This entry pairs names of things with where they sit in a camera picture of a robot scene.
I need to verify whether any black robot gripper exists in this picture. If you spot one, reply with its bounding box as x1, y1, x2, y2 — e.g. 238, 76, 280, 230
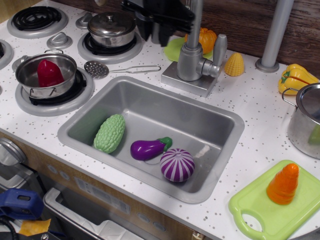
121, 0, 195, 47

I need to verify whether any silver toy faucet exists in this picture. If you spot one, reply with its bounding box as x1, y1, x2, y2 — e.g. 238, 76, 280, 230
161, 0, 228, 97

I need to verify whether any green toy plate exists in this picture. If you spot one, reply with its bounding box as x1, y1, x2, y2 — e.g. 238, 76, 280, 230
163, 37, 215, 62

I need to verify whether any steel pot with lid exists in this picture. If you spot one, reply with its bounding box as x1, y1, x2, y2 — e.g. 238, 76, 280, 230
87, 12, 136, 48

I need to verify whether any orange toy pumpkin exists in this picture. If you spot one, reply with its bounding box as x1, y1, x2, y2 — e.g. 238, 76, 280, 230
198, 27, 217, 55

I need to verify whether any middle stove burner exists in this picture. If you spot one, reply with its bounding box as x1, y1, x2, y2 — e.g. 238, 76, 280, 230
77, 32, 143, 65

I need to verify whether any stove burner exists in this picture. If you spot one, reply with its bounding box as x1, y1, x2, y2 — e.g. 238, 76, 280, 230
7, 6, 69, 39
15, 67, 95, 117
0, 39, 14, 70
77, 32, 143, 65

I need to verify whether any steel slotted skimmer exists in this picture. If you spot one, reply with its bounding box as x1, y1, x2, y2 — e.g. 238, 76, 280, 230
84, 60, 162, 79

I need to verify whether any grey stove knob rear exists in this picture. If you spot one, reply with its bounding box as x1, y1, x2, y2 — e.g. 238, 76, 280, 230
75, 12, 93, 30

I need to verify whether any grey stove knob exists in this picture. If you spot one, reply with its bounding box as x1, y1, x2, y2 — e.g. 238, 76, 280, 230
75, 12, 93, 30
11, 55, 31, 72
46, 32, 73, 50

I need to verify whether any yellow toy corn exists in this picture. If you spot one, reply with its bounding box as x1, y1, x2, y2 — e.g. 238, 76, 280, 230
224, 52, 245, 77

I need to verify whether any front left stove burner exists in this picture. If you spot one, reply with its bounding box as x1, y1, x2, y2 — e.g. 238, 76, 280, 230
15, 67, 95, 117

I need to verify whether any grey toy sink basin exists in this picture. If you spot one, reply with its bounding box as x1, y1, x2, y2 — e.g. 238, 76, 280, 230
57, 76, 245, 204

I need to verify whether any red toy pepper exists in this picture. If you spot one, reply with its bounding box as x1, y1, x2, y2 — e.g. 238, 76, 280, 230
37, 59, 65, 88

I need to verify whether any green toy bitter gourd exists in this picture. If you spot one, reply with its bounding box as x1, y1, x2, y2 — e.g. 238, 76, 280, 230
93, 114, 126, 154

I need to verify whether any purple toy eggplant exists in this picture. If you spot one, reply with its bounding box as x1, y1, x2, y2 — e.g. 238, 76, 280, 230
130, 137, 173, 161

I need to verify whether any back left stove burner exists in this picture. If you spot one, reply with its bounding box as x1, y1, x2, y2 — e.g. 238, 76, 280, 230
7, 6, 69, 39

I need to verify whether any grey support pole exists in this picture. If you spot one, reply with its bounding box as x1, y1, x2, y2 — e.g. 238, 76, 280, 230
255, 0, 294, 73

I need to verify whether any purple striped toy onion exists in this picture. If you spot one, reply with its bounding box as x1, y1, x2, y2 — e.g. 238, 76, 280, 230
160, 148, 195, 183

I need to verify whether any grey stove knob left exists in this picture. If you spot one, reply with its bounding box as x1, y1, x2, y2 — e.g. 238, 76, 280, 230
11, 55, 31, 72

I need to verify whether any yellow toy bell pepper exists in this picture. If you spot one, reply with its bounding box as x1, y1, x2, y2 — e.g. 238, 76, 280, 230
278, 63, 320, 95

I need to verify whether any far left stove burner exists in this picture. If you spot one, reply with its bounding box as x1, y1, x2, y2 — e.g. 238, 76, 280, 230
0, 39, 14, 70

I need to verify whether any large steel pot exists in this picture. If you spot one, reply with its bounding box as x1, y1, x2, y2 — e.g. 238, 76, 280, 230
282, 83, 320, 159

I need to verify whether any orange toy carrot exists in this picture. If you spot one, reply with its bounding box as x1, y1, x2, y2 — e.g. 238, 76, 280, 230
266, 163, 300, 205

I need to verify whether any green toy cutting board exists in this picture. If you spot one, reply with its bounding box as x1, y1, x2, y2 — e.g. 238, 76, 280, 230
228, 160, 320, 240

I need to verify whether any blue clamp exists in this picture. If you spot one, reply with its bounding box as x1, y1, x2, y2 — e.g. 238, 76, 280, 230
0, 188, 44, 220

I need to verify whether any steel pot with handles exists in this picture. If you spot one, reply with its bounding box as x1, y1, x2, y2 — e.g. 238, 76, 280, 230
15, 52, 77, 99

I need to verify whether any grey oven door handle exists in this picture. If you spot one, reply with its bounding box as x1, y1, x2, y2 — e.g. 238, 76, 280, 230
43, 188, 141, 240

